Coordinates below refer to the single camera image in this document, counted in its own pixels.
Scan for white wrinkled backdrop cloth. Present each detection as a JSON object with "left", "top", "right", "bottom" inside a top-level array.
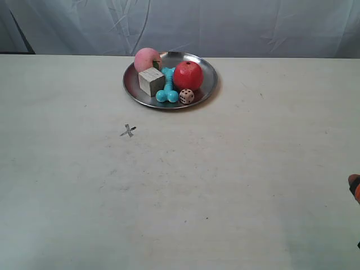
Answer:
[{"left": 1, "top": 1, "right": 359, "bottom": 59}]

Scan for turquoise bone toy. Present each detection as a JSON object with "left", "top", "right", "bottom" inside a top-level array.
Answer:
[{"left": 155, "top": 67, "right": 179, "bottom": 103}]

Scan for beige die black dots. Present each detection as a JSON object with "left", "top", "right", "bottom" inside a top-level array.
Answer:
[{"left": 179, "top": 88, "right": 195, "bottom": 104}]

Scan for grey cross tape mark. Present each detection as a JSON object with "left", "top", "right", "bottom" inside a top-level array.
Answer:
[{"left": 120, "top": 124, "right": 137, "bottom": 138}]

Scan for grey wooden cube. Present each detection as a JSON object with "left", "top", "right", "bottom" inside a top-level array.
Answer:
[{"left": 138, "top": 67, "right": 165, "bottom": 97}]

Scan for pink peach toy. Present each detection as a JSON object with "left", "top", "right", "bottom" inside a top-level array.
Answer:
[{"left": 134, "top": 48, "right": 162, "bottom": 73}]

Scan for red apple toy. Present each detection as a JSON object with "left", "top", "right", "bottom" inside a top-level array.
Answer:
[{"left": 173, "top": 61, "right": 204, "bottom": 91}]

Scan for round silver metal plate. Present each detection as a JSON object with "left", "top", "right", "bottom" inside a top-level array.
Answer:
[{"left": 123, "top": 52, "right": 219, "bottom": 110}]

